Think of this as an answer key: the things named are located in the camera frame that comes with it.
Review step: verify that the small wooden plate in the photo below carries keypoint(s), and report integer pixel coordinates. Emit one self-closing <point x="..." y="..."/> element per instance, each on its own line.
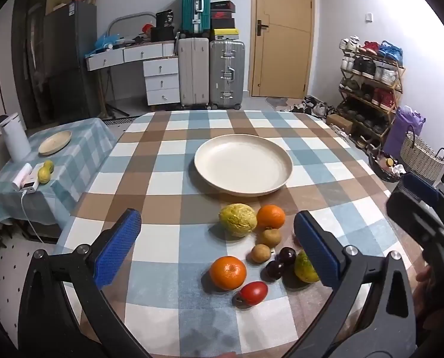
<point x="55" y="143"/>

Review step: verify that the wooden shoe rack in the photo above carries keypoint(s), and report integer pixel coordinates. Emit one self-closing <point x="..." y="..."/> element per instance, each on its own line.
<point x="371" y="89"/>

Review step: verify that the blue plastic bag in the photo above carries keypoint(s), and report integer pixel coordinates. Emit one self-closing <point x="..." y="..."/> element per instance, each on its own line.
<point x="108" y="41"/>

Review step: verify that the small red item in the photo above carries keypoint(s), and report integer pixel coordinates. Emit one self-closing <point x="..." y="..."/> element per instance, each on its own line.
<point x="148" y="28"/>

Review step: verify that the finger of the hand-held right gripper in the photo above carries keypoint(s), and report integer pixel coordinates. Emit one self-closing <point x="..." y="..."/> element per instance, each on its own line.
<point x="404" y="209"/>
<point x="419" y="188"/>

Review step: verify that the white handheld device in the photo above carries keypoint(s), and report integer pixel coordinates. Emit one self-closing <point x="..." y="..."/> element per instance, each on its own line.
<point x="20" y="178"/>

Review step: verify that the black shoe box red stripe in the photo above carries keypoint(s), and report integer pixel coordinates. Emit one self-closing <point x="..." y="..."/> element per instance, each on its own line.
<point x="223" y="6"/>

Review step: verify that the orange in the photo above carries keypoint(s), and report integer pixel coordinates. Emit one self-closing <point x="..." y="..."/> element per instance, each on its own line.
<point x="270" y="216"/>
<point x="227" y="272"/>

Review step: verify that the black basket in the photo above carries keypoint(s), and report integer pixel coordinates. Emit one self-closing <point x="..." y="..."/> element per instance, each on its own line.
<point x="387" y="167"/>

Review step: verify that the red tomato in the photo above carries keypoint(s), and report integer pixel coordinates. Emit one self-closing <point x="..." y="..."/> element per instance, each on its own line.
<point x="254" y="292"/>

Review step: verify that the beige suitcase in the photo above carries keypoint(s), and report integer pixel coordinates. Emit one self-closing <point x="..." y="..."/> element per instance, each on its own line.
<point x="194" y="71"/>

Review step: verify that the dark purple plum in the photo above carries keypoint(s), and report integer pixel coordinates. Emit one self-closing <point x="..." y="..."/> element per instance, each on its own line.
<point x="286" y="256"/>
<point x="273" y="269"/>

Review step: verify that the teal suitcase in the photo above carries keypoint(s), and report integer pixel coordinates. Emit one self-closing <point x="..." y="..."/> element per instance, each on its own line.
<point x="195" y="5"/>

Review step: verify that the white kettle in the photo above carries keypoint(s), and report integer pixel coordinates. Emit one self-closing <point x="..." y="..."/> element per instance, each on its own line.
<point x="15" y="136"/>

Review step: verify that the small yellow-green lemon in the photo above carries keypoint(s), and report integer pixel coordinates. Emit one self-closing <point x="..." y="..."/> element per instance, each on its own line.
<point x="44" y="175"/>
<point x="49" y="165"/>

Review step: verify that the black printed box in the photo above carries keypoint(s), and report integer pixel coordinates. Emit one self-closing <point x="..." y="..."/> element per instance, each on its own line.
<point x="164" y="18"/>

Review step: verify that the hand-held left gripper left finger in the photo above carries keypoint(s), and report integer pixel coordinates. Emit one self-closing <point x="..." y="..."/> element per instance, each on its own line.
<point x="119" y="246"/>

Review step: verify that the wooden door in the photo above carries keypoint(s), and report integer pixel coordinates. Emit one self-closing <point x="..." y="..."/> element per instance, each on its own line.
<point x="281" y="44"/>

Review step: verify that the blue white checkered cloth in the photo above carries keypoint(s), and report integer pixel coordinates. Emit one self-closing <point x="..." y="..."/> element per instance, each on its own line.
<point x="76" y="164"/>

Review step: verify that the grey refrigerator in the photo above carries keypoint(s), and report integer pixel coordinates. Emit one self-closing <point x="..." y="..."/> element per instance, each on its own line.
<point x="69" y="56"/>

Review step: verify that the white power bank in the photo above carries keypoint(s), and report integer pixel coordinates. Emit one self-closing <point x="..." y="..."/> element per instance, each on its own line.
<point x="35" y="181"/>

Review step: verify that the small brown round fruit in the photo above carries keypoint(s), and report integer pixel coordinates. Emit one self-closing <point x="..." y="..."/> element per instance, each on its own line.
<point x="270" y="237"/>
<point x="260" y="253"/>

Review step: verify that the cream round plate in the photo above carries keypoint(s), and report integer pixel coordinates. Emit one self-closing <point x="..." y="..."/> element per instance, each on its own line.
<point x="243" y="164"/>

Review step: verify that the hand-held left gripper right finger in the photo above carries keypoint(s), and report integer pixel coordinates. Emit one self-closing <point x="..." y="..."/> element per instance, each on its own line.
<point x="317" y="250"/>

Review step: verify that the plain black shoe box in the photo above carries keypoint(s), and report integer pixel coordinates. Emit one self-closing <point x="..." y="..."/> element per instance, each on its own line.
<point x="223" y="24"/>

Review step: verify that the silver suitcase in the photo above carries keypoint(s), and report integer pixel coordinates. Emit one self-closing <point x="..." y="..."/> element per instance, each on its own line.
<point x="227" y="72"/>

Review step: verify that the black case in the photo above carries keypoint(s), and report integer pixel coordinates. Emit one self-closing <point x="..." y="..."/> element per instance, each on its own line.
<point x="162" y="34"/>

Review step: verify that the small cardboard box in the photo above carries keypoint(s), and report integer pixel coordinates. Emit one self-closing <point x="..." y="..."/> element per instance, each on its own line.
<point x="339" y="121"/>

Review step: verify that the yellow black shoe box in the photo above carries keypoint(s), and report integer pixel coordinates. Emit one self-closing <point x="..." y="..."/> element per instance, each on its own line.
<point x="225" y="34"/>

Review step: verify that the blue brown checkered tablecloth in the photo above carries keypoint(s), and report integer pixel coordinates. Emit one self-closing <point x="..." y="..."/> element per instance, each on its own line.
<point x="169" y="194"/>

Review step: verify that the woven basket bag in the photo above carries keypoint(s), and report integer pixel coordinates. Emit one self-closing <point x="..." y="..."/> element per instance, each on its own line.
<point x="421" y="154"/>

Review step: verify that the grey door mat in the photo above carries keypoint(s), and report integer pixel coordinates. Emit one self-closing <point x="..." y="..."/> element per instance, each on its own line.
<point x="279" y="101"/>

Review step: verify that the grey arched frame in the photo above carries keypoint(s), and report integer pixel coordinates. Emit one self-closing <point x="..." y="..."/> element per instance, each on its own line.
<point x="128" y="16"/>

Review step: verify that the purple bag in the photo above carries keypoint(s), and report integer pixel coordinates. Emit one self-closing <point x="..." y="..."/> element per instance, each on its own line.
<point x="406" y="128"/>

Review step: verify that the white desk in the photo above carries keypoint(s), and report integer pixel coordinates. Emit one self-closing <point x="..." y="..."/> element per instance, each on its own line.
<point x="132" y="55"/>

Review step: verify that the pile of shoes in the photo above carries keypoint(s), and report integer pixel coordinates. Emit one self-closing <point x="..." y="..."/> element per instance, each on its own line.
<point x="311" y="106"/>

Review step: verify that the person's right hand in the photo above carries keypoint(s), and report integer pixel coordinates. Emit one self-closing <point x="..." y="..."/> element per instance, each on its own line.
<point x="425" y="279"/>

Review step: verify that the white drawer cabinet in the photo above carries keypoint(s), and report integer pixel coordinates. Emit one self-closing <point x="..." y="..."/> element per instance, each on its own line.
<point x="161" y="82"/>

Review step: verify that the green-yellow speckled citrus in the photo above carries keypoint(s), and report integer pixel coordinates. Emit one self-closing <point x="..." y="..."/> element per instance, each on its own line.
<point x="305" y="266"/>

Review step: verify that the bumpy pale yellow citrus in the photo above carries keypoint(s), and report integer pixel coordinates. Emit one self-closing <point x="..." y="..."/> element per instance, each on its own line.
<point x="238" y="219"/>

